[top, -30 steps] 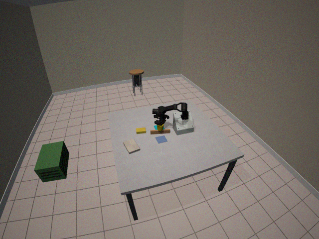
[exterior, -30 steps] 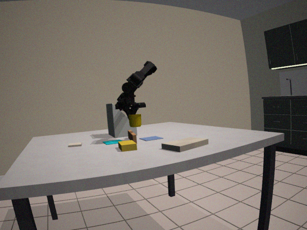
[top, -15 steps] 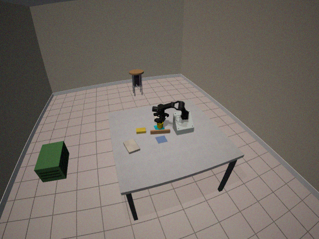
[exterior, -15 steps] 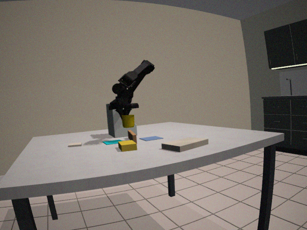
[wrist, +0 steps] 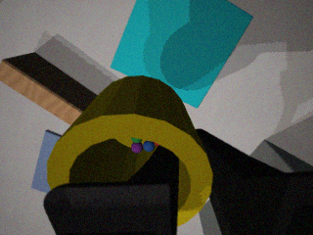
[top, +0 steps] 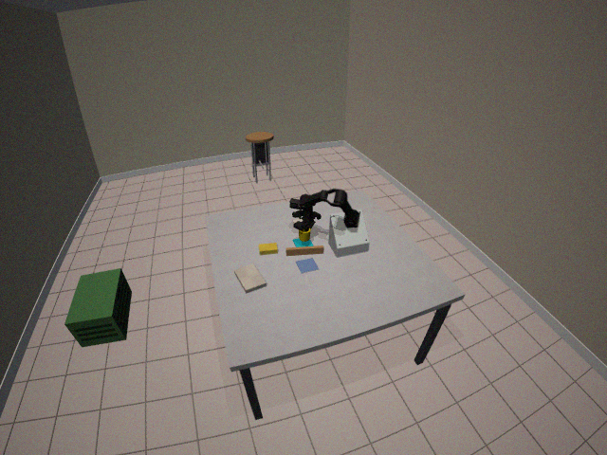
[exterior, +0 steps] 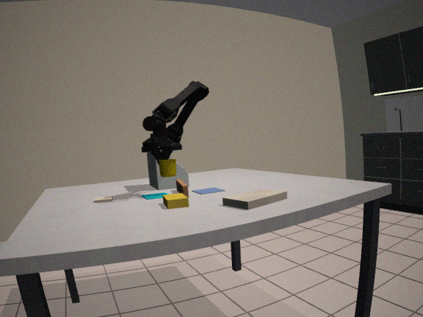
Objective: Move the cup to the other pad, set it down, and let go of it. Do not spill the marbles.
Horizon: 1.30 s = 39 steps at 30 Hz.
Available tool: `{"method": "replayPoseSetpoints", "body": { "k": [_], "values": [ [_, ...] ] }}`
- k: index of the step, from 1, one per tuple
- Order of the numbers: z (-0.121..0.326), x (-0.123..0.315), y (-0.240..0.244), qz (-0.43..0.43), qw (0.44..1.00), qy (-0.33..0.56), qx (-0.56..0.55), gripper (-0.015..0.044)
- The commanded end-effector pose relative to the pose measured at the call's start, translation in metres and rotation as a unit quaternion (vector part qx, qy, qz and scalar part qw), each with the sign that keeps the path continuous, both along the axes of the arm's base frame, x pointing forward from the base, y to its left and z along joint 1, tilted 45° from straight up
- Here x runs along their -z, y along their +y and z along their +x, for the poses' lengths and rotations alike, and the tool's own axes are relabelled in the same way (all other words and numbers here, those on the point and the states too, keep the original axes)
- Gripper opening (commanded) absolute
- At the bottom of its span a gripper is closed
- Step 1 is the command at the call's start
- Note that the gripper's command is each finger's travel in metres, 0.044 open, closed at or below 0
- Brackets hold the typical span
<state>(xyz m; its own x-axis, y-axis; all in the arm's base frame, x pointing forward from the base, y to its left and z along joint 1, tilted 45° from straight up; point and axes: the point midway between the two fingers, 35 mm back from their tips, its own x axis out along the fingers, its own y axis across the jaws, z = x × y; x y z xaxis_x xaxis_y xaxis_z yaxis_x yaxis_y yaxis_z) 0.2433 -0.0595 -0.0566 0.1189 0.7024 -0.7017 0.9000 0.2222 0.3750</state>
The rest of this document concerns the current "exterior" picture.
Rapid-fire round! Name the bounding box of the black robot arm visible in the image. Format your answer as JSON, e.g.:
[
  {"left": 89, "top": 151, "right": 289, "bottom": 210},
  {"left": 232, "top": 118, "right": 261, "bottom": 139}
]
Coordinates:
[{"left": 142, "top": 81, "right": 209, "bottom": 150}]

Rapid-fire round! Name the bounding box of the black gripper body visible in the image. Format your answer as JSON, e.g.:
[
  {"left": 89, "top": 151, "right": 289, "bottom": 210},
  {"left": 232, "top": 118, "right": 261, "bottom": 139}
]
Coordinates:
[{"left": 141, "top": 131, "right": 182, "bottom": 153}]

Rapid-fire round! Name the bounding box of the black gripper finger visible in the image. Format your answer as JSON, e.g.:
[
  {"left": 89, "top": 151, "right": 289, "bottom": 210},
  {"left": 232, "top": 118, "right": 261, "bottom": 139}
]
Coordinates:
[
  {"left": 159, "top": 151, "right": 173, "bottom": 160},
  {"left": 150, "top": 152, "right": 161, "bottom": 164}
]

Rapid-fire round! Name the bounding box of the yellow rectangular block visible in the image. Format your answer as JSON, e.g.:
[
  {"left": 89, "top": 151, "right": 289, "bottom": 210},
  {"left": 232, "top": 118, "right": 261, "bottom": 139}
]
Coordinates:
[{"left": 163, "top": 193, "right": 189, "bottom": 209}]

